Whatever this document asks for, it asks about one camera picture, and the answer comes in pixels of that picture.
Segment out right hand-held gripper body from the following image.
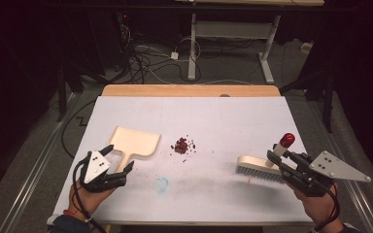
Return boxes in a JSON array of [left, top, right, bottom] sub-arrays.
[[285, 150, 372, 198]]

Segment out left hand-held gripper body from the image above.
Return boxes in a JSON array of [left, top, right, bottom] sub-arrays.
[[79, 150, 127, 194]]

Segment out cream plastic dustpan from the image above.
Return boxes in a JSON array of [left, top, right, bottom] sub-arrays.
[[107, 125, 162, 174]]

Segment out cream brush with red cap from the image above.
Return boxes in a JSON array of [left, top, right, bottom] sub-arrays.
[[235, 132, 296, 185]]

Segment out pile of red crumbs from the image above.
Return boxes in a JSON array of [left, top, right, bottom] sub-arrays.
[[170, 135, 198, 163]]

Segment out person's left hand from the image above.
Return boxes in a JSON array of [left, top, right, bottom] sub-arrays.
[[66, 181, 115, 220]]

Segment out person's right hand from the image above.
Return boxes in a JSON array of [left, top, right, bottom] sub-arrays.
[[286, 183, 341, 229]]

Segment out red wristband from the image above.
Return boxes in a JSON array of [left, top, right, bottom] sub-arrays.
[[62, 208, 90, 222]]

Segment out black stand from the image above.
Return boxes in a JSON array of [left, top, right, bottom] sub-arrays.
[[56, 64, 85, 123], [280, 71, 336, 134]]

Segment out white table cover sheet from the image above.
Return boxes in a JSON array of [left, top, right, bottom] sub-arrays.
[[47, 95, 315, 227]]

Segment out small white box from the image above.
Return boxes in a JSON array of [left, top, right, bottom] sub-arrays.
[[300, 42, 315, 54]]

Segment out white-legged desk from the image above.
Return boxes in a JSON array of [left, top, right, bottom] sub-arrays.
[[174, 0, 325, 84]]

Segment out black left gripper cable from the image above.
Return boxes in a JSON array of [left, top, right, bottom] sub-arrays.
[[72, 154, 108, 233]]

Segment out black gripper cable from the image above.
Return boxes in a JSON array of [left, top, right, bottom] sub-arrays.
[[72, 154, 108, 233], [314, 183, 342, 233]]

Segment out metal floor rail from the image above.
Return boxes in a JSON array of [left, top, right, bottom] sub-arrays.
[[304, 96, 373, 233], [0, 91, 79, 233]]

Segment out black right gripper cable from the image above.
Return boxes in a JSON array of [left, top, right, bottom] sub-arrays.
[[314, 183, 342, 233]]

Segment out black floor cable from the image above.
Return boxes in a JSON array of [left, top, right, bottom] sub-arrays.
[[60, 98, 97, 159]]

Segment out tangle of floor cables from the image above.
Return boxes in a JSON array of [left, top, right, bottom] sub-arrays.
[[118, 23, 256, 85]]

